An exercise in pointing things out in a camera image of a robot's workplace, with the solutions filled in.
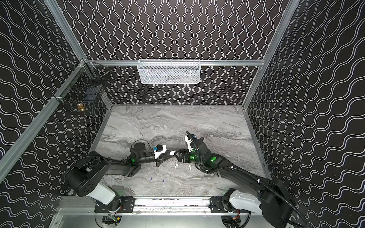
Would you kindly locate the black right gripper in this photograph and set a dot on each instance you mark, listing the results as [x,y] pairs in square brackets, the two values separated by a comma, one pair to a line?
[186,155]

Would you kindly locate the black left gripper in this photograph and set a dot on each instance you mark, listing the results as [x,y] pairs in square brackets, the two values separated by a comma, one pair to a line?
[158,158]

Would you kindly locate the white earbud charging case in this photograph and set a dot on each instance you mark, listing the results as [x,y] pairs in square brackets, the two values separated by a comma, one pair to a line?
[172,152]

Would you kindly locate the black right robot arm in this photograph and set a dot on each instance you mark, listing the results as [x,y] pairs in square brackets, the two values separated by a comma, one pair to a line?
[275,202]

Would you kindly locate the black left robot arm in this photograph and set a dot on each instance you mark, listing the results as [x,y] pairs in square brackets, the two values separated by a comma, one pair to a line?
[85,177]

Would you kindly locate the brass fitting in basket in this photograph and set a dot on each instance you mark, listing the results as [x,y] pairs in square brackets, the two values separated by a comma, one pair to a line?
[80,107]

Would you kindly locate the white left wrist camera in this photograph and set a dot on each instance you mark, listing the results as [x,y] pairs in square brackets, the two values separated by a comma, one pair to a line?
[159,150]

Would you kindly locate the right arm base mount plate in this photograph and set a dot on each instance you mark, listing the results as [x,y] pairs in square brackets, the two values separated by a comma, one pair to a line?
[220,205]

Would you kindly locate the aluminium front rail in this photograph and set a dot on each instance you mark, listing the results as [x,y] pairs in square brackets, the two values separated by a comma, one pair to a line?
[163,206]

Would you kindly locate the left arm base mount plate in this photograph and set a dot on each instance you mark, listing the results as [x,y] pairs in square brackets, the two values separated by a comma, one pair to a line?
[120,204]

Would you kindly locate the white mesh wire basket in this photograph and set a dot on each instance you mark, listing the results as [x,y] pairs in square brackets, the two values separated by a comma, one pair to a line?
[169,71]

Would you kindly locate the black wire basket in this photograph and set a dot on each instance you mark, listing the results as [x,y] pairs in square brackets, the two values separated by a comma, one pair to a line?
[87,88]

